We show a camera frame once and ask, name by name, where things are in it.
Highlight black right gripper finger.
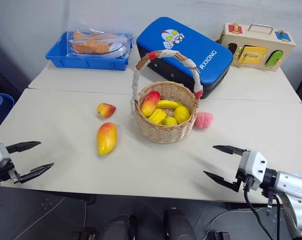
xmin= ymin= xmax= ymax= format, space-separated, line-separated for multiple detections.
xmin=213 ymin=144 xmax=247 ymax=157
xmin=203 ymin=170 xmax=242 ymax=193

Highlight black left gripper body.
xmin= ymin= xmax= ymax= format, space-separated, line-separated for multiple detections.
xmin=0 ymin=159 xmax=21 ymax=185

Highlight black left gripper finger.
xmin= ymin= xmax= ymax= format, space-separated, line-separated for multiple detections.
xmin=14 ymin=162 xmax=55 ymax=185
xmin=5 ymin=141 xmax=42 ymax=154

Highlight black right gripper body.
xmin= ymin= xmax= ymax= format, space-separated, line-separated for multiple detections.
xmin=235 ymin=149 xmax=261 ymax=193

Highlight pink peach toy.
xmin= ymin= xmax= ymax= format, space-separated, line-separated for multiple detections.
xmin=194 ymin=112 xmax=214 ymax=130

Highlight wicker basket with handle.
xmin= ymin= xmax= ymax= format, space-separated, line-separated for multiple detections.
xmin=128 ymin=49 xmax=204 ymax=144

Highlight blue rolled mat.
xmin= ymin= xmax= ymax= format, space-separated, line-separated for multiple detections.
xmin=0 ymin=92 xmax=15 ymax=124

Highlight yellow banana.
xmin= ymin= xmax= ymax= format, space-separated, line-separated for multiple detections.
xmin=156 ymin=99 xmax=184 ymax=110

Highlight large red yellow mango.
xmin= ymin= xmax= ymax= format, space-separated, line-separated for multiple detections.
xmin=96 ymin=122 xmax=118 ymax=156

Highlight yellow corn piece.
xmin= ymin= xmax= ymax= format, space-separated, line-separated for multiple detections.
xmin=148 ymin=108 xmax=167 ymax=125

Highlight small red yellow peach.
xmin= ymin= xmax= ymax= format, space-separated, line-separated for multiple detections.
xmin=96 ymin=102 xmax=117 ymax=119

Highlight blue plastic bin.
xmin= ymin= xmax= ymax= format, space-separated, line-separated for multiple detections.
xmin=45 ymin=30 xmax=134 ymax=72

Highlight blue cartoon kick pad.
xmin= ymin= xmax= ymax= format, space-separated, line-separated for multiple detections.
xmin=136 ymin=16 xmax=234 ymax=100

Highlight wooden latch lock box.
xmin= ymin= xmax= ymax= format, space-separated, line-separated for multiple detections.
xmin=216 ymin=22 xmax=297 ymax=72

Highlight orange canvas sneaker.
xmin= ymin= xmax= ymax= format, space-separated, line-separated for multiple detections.
xmin=69 ymin=38 xmax=128 ymax=57
xmin=73 ymin=29 xmax=118 ymax=42

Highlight bagged orange shoes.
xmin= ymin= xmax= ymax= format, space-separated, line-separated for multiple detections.
xmin=66 ymin=26 xmax=134 ymax=60

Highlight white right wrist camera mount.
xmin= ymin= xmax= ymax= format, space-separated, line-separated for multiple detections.
xmin=238 ymin=150 xmax=269 ymax=191

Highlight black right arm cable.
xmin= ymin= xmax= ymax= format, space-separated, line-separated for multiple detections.
xmin=243 ymin=183 xmax=284 ymax=240

